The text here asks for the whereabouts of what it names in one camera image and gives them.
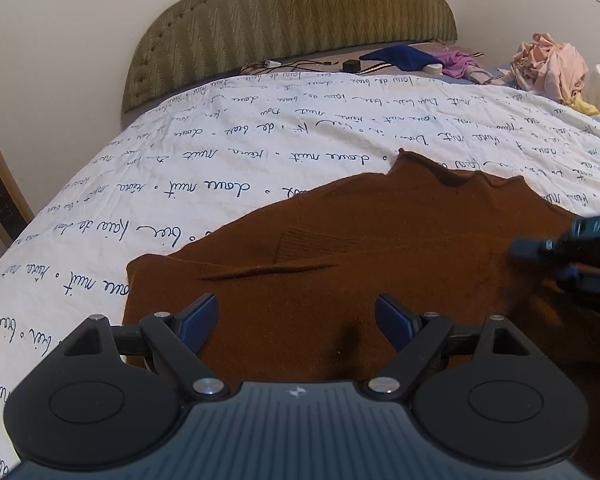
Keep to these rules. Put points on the pink crumpled garment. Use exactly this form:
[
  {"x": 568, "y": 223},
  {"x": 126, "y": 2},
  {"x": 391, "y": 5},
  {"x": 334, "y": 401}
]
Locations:
[{"x": 549, "y": 68}]

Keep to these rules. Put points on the white script-print duvet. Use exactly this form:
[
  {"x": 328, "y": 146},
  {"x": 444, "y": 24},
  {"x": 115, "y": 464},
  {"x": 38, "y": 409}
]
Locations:
[{"x": 210, "y": 155}]

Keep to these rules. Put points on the yellow cloth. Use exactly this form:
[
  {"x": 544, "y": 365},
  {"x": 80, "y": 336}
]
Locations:
[{"x": 580, "y": 105}]

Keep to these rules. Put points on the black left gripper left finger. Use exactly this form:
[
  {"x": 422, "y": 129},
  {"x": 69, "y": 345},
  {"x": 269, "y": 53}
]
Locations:
[{"x": 109, "y": 394}]

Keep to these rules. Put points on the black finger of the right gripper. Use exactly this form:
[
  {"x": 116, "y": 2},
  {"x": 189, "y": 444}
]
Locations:
[{"x": 535, "y": 249}]

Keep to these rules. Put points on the olive padded headboard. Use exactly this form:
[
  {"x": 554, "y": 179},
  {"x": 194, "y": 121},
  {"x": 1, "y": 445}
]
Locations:
[{"x": 196, "y": 40}]

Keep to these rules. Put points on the purple garment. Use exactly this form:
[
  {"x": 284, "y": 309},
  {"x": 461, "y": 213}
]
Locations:
[{"x": 455, "y": 63}]

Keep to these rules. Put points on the brown knit sweater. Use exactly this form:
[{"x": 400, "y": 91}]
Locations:
[{"x": 297, "y": 281}]

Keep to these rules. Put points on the black charger with cables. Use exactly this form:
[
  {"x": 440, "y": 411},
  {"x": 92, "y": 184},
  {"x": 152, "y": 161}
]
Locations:
[{"x": 314, "y": 66}]

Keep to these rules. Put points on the dark blue garment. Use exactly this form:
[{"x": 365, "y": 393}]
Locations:
[{"x": 402, "y": 56}]

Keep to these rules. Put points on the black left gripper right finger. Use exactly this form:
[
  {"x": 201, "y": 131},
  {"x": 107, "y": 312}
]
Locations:
[{"x": 485, "y": 393}]

